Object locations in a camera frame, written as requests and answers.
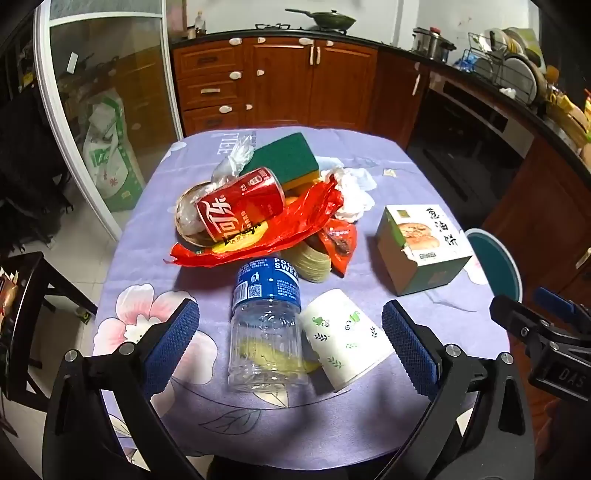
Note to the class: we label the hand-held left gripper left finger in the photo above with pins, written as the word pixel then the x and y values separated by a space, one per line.
pixel 173 341

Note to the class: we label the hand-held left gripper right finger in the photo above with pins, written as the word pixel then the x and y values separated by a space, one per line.
pixel 411 346

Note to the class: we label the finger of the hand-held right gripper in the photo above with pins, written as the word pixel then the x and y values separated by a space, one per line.
pixel 556 304
pixel 521 321

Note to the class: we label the blue round bin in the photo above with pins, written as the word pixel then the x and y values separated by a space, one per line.
pixel 494 267

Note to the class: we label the white paper cup leaf print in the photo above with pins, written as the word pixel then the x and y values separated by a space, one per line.
pixel 341 337

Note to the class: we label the clear bottle with blue label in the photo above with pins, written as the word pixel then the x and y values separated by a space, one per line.
pixel 265 323

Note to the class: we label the banana peel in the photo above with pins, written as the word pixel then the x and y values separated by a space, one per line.
pixel 309 366

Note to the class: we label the green cardboard food box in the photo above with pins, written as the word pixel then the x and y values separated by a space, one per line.
pixel 425 240

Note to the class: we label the brown paper bowl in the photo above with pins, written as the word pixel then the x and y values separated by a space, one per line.
pixel 184 221

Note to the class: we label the small red snack packet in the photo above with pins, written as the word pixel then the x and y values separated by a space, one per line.
pixel 339 240

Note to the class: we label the stack of beige paper liners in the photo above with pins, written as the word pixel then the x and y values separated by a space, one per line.
pixel 309 263

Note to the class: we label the red soda can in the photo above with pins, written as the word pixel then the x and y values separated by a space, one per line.
pixel 240 203

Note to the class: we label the white tissue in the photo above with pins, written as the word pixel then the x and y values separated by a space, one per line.
pixel 353 194

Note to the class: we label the red snack bag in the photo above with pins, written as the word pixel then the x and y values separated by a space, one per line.
pixel 295 217

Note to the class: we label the clear plastic bag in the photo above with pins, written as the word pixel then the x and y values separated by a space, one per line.
pixel 233 161

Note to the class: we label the green and yellow sponge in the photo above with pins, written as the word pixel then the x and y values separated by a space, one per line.
pixel 286 157

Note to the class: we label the purple floral tablecloth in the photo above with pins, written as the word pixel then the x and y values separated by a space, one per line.
pixel 443 323

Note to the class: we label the large wooden cabinet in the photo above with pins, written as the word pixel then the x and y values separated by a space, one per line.
pixel 545 221

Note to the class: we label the dark wooden chair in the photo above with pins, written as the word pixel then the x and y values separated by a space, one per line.
pixel 27 323

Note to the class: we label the built-in black oven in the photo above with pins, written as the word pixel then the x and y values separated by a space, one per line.
pixel 461 152

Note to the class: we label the green and white sack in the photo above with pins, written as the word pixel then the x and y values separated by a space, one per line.
pixel 115 170

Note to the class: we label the narrow wooden cabinet door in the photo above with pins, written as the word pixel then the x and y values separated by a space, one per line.
pixel 397 97

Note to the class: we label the blue plastic bag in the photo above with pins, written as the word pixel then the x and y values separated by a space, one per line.
pixel 466 62

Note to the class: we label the wooden drawer cabinet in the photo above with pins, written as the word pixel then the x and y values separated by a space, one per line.
pixel 207 83

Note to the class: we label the white cabinet safety locks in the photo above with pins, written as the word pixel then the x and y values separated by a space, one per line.
pixel 235 74

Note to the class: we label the wooden double-door cabinet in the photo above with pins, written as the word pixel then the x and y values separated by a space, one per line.
pixel 286 87

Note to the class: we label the steel pot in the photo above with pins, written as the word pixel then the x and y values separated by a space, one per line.
pixel 431 44

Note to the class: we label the sliding glass door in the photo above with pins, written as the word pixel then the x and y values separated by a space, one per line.
pixel 106 60

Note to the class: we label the small clear bottle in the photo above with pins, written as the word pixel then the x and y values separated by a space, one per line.
pixel 199 23

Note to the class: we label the gas stove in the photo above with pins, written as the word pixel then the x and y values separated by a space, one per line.
pixel 272 26

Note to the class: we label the green wok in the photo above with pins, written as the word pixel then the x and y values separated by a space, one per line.
pixel 334 19

